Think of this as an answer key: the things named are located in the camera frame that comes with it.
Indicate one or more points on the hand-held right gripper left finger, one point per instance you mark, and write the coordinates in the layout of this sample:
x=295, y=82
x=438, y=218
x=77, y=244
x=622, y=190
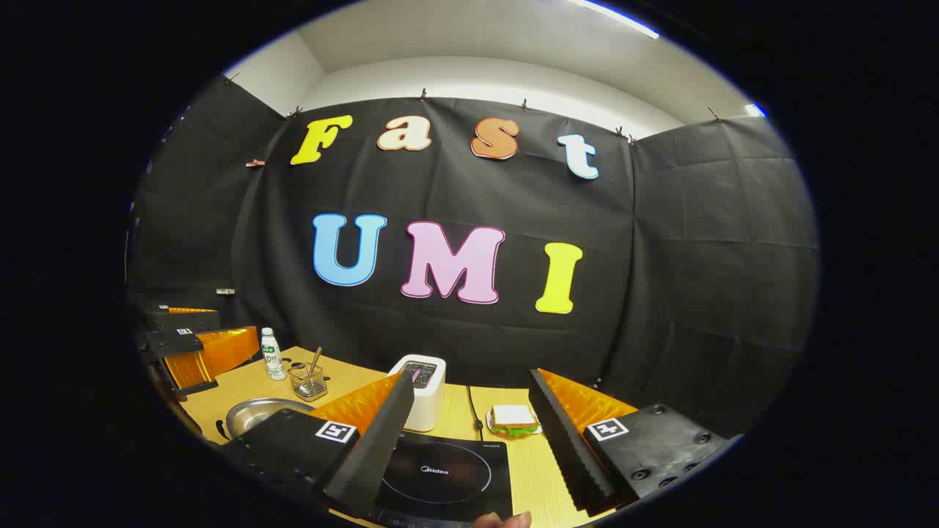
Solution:
x=374, y=455

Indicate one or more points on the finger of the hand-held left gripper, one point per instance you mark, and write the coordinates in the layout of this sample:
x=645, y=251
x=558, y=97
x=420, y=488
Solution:
x=172, y=345
x=183, y=321

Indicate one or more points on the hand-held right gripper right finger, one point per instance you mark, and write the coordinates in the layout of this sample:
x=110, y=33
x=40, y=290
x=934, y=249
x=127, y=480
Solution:
x=565, y=447

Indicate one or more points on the black induction cooktop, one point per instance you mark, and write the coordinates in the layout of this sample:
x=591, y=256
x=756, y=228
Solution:
x=455, y=469

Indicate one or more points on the stainless steel pot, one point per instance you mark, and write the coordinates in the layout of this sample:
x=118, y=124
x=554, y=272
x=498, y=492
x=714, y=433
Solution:
x=257, y=414

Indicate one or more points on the sandwich with lettuce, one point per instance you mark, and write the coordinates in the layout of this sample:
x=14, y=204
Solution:
x=513, y=416

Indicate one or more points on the white toaster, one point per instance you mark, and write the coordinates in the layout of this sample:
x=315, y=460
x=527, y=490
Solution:
x=429, y=403

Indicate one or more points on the white drink bottle green label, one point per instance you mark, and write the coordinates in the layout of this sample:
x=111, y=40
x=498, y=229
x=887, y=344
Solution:
x=273, y=359

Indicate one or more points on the ceiling light strip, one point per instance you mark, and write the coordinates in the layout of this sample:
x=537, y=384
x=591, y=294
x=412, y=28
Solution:
x=755, y=110

